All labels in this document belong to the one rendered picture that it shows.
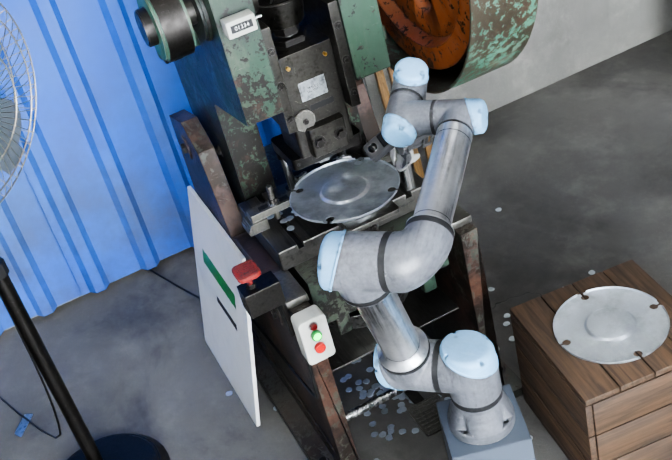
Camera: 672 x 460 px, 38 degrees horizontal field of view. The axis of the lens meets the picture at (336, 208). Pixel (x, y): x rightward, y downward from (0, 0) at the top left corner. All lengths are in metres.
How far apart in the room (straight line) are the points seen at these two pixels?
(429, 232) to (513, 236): 1.76
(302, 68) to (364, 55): 0.15
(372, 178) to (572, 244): 1.13
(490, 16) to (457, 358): 0.75
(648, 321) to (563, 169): 1.35
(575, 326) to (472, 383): 0.57
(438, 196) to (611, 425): 0.91
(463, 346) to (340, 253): 0.44
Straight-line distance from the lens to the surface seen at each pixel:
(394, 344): 2.08
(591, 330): 2.63
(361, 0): 2.38
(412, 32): 2.67
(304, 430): 3.00
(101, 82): 3.57
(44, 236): 3.76
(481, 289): 2.70
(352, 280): 1.85
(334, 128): 2.47
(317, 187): 2.58
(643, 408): 2.59
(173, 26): 2.26
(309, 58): 2.41
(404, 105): 2.11
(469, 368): 2.13
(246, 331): 2.90
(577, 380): 2.52
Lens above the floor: 2.13
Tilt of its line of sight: 33 degrees down
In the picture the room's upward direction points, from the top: 15 degrees counter-clockwise
